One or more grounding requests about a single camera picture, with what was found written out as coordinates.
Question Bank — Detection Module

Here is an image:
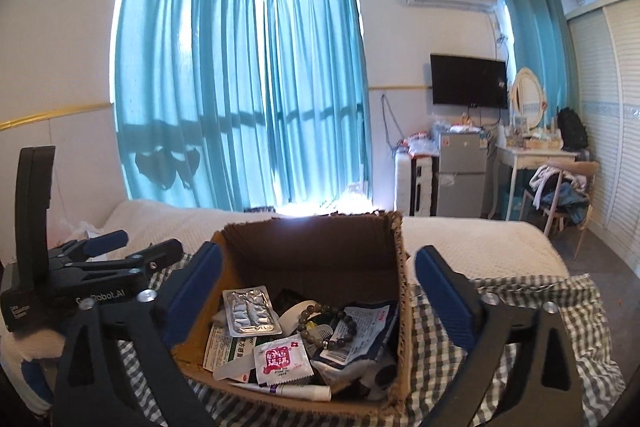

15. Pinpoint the narrow teal curtain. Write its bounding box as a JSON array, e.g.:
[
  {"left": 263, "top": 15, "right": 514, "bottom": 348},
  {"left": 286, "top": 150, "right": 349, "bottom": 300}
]
[{"left": 492, "top": 0, "right": 573, "bottom": 132}]

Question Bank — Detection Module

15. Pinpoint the white vanity desk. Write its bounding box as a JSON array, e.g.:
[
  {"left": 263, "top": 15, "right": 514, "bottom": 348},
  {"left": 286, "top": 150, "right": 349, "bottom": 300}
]
[{"left": 492, "top": 142, "right": 581, "bottom": 220}]

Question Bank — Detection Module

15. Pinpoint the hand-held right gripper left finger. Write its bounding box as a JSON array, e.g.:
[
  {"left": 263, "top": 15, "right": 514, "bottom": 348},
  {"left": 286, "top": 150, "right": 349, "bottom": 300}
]
[{"left": 52, "top": 243, "right": 224, "bottom": 427}]

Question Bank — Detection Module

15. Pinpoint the silver blister pack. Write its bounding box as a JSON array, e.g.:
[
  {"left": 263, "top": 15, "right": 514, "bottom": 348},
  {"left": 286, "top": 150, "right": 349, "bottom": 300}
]
[{"left": 221, "top": 285, "right": 283, "bottom": 337}]

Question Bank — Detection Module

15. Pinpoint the pile of plastic bags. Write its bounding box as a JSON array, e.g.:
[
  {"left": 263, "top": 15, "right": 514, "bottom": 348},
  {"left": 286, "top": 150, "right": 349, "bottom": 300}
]
[{"left": 397, "top": 117, "right": 488, "bottom": 158}]

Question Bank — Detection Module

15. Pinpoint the white tube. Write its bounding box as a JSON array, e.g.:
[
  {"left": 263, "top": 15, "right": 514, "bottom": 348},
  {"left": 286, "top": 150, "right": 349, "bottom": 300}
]
[{"left": 227, "top": 381, "right": 332, "bottom": 403}]

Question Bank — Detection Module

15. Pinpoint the person's left hand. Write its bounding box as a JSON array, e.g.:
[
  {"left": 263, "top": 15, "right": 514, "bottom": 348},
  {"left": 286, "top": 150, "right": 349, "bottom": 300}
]
[{"left": 0, "top": 327, "right": 68, "bottom": 413}]

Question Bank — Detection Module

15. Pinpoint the oval white vanity mirror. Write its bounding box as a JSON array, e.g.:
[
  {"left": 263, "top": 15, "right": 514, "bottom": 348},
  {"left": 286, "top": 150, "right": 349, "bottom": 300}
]
[{"left": 507, "top": 67, "right": 547, "bottom": 130}]

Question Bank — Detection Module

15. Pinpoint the black backpack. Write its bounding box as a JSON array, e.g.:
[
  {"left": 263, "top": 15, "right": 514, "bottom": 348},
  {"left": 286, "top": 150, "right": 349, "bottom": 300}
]
[{"left": 556, "top": 107, "right": 590, "bottom": 152}]

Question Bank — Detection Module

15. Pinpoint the white black suitcase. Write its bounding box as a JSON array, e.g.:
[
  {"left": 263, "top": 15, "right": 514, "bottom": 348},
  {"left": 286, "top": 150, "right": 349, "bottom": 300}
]
[{"left": 394, "top": 152, "right": 440, "bottom": 217}]

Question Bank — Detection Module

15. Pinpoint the black wall television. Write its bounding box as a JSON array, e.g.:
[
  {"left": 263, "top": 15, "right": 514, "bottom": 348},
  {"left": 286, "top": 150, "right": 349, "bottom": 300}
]
[{"left": 430, "top": 53, "right": 508, "bottom": 109}]

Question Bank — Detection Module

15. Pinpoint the pink white sachet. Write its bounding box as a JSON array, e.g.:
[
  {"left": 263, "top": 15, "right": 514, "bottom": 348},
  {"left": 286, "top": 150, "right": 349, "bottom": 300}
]
[{"left": 252, "top": 333, "right": 315, "bottom": 385}]

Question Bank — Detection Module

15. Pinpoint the silver small fridge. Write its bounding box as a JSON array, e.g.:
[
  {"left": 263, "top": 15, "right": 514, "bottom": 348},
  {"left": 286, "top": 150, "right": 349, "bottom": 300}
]
[{"left": 436, "top": 129, "right": 488, "bottom": 219}]

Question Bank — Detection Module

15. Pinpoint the grey white checkered blanket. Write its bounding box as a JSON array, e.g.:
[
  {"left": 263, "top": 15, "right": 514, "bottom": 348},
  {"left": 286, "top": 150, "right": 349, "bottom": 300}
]
[{"left": 117, "top": 257, "right": 626, "bottom": 427}]

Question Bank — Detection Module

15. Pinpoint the wooden chair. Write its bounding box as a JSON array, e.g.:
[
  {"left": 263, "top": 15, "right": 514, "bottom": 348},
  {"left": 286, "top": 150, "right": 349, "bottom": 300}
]
[{"left": 522, "top": 161, "right": 600, "bottom": 258}]

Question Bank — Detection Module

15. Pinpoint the grey bead bracelet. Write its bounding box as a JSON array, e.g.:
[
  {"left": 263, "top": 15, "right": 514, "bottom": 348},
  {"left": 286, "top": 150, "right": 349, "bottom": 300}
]
[{"left": 297, "top": 302, "right": 361, "bottom": 350}]

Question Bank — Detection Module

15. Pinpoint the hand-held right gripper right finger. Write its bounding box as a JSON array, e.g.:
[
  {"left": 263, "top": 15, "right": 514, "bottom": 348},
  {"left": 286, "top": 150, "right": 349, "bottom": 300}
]
[{"left": 414, "top": 245, "right": 586, "bottom": 427}]

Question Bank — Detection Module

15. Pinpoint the wide teal window curtain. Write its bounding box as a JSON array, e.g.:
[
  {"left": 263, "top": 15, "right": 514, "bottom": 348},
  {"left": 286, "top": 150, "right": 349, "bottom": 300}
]
[{"left": 114, "top": 0, "right": 276, "bottom": 214}]

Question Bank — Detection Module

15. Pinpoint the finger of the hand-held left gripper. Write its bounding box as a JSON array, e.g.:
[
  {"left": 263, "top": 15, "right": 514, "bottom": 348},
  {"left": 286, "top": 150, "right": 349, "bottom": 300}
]
[
  {"left": 49, "top": 229, "right": 129, "bottom": 264},
  {"left": 66, "top": 238, "right": 185, "bottom": 281}
]

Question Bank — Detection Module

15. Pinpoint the small grey comb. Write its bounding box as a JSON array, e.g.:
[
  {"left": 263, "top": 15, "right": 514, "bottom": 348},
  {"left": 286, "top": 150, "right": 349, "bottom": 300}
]
[{"left": 310, "top": 324, "right": 336, "bottom": 348}]

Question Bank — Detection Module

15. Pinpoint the brown cardboard box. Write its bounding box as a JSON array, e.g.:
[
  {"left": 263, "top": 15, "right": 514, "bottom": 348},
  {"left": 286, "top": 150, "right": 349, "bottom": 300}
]
[{"left": 170, "top": 211, "right": 416, "bottom": 418}]

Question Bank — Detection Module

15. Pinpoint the hanging wall cable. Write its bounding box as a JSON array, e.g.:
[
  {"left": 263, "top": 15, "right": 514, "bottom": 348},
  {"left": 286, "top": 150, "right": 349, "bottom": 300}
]
[{"left": 380, "top": 93, "right": 403, "bottom": 152}]

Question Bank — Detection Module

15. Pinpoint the white louvered wardrobe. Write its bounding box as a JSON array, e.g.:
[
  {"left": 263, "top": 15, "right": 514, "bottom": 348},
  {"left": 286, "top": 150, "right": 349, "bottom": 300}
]
[{"left": 565, "top": 0, "right": 640, "bottom": 278}]

